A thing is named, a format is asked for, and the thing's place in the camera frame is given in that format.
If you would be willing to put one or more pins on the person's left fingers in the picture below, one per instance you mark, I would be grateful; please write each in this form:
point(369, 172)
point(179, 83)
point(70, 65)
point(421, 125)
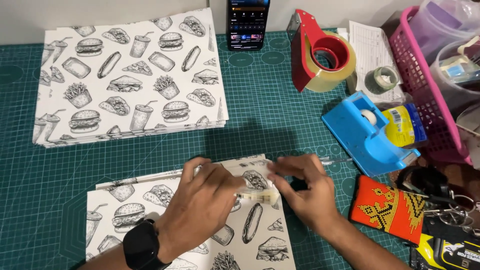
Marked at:
point(212, 176)

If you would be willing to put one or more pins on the white printed paper slip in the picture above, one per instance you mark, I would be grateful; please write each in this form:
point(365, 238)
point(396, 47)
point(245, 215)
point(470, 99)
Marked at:
point(369, 48)

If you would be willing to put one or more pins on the bunch of keys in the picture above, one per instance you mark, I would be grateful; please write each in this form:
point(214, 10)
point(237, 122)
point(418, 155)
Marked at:
point(453, 215)

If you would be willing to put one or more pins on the clear plastic container purple lid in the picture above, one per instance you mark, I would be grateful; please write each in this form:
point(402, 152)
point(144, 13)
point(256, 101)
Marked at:
point(438, 26)

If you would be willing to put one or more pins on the clear pen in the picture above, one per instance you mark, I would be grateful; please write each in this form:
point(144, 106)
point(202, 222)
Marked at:
point(337, 161)

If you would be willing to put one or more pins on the orange beaded pouch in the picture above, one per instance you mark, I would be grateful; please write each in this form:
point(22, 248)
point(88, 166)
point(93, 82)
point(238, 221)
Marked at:
point(390, 210)

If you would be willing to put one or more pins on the black smartwatch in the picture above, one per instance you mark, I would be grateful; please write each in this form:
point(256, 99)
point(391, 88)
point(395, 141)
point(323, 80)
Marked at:
point(144, 245)

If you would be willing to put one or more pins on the blue desk tape dispenser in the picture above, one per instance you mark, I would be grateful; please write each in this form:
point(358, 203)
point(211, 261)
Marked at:
point(360, 146)

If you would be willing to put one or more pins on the red packing tape dispenser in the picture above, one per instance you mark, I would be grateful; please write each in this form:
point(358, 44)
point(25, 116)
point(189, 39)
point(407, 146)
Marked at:
point(305, 56)

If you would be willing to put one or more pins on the pink plastic basket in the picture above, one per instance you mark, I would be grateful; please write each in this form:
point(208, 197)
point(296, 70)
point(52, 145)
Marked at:
point(420, 93)

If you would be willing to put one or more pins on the small green tape roll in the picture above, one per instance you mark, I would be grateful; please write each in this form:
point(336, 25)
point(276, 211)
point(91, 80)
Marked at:
point(381, 80)

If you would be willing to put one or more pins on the person's left hand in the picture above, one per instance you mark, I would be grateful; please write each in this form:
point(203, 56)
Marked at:
point(198, 210)

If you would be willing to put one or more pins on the person's right fingers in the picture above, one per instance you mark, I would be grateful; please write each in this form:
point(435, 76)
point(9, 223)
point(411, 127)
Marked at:
point(288, 170)

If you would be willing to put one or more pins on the clear round plastic container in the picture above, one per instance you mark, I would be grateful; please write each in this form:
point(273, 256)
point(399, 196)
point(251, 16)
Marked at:
point(455, 82)

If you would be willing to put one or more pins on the green cutting mat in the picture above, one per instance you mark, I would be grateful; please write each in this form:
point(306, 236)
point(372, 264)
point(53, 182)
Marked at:
point(262, 123)

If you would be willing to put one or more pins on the clear tape strip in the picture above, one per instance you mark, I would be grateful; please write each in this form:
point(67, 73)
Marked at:
point(258, 196)

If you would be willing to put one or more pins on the person's right hand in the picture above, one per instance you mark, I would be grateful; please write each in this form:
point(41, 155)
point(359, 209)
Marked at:
point(311, 195)

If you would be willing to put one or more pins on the food print paper bag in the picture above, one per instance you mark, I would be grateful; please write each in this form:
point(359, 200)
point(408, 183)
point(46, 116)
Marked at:
point(127, 213)

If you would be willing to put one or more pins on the black rounded object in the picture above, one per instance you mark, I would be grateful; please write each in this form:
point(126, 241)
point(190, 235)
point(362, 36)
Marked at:
point(423, 180)

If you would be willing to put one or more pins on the clear packing tape roll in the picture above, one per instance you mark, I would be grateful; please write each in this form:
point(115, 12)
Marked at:
point(343, 71)

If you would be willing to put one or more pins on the small white tape roll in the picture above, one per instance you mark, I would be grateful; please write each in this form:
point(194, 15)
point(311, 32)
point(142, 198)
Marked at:
point(368, 117)

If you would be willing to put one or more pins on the yellow and black package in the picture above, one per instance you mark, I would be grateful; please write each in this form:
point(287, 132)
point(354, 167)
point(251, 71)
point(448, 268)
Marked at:
point(450, 255)

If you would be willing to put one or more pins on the yellow and blue glue jar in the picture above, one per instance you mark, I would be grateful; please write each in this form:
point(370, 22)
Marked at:
point(405, 125)

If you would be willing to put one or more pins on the black smartphone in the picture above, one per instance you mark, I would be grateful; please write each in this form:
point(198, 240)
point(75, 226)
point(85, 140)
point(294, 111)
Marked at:
point(247, 24)

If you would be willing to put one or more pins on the stack of food print sheets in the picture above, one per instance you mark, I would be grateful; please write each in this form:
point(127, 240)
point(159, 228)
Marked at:
point(131, 78)

